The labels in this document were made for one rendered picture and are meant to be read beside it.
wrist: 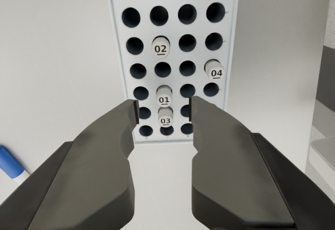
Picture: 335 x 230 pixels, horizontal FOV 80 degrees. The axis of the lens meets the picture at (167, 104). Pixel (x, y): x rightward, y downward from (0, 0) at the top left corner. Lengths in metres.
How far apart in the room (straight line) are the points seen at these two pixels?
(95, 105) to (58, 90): 0.04
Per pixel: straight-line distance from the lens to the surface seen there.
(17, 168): 0.31
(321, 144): 0.20
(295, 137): 0.28
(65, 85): 0.22
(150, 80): 0.16
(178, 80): 0.16
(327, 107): 0.76
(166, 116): 0.16
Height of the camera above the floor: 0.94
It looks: 61 degrees down
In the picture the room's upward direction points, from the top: 179 degrees clockwise
